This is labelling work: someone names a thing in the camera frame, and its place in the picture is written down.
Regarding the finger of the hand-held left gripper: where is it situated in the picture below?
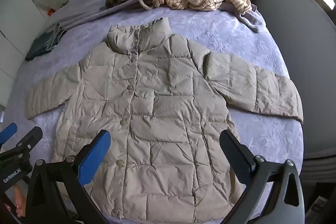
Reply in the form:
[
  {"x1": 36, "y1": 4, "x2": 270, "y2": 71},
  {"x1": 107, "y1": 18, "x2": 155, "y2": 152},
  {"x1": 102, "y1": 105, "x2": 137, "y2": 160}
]
[
  {"x1": 0, "y1": 126, "x2": 43, "y2": 161},
  {"x1": 0, "y1": 123, "x2": 18, "y2": 144}
]

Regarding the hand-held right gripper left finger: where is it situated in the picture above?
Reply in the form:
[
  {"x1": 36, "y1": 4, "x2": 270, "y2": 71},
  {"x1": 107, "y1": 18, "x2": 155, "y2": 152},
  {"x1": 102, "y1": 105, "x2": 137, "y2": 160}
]
[{"x1": 26, "y1": 130, "x2": 112, "y2": 224}]

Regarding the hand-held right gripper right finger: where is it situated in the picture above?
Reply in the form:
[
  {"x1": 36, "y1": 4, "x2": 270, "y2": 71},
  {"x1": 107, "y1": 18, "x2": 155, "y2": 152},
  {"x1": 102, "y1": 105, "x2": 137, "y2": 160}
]
[{"x1": 219, "y1": 130, "x2": 307, "y2": 224}]

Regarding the beige puffer jacket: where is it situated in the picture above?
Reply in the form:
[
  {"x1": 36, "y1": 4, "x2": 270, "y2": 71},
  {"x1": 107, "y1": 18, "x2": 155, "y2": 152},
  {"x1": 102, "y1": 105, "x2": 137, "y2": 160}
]
[{"x1": 25, "y1": 17, "x2": 304, "y2": 223}]

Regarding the person's left hand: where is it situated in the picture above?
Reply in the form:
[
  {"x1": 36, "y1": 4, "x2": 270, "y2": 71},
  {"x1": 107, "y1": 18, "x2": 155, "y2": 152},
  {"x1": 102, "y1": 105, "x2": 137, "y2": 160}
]
[{"x1": 13, "y1": 183, "x2": 29, "y2": 217}]

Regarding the dark teal fringed scarf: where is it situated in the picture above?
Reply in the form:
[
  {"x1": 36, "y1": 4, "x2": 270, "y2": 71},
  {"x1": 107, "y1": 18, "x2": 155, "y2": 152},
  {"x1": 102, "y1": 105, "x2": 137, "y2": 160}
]
[{"x1": 25, "y1": 25, "x2": 67, "y2": 62}]

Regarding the white wardrobe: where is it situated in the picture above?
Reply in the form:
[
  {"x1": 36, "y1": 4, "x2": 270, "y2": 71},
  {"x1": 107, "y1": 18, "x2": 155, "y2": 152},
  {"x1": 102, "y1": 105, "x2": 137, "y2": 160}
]
[{"x1": 0, "y1": 0, "x2": 54, "y2": 109}]

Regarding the lilac bed blanket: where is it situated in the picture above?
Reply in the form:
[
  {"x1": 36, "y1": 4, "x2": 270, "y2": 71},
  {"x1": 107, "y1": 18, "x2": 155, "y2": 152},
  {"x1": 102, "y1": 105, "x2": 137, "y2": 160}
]
[{"x1": 5, "y1": 0, "x2": 305, "y2": 224}]

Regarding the grey panel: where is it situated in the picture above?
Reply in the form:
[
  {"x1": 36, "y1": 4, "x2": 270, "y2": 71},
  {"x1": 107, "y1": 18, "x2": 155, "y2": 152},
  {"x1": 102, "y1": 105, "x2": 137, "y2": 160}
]
[{"x1": 251, "y1": 0, "x2": 336, "y2": 160}]

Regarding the lilac grey garment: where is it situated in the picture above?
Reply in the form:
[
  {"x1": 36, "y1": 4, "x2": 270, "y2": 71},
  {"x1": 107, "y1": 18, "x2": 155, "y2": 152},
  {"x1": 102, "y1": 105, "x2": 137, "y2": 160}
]
[{"x1": 220, "y1": 1, "x2": 266, "y2": 33}]

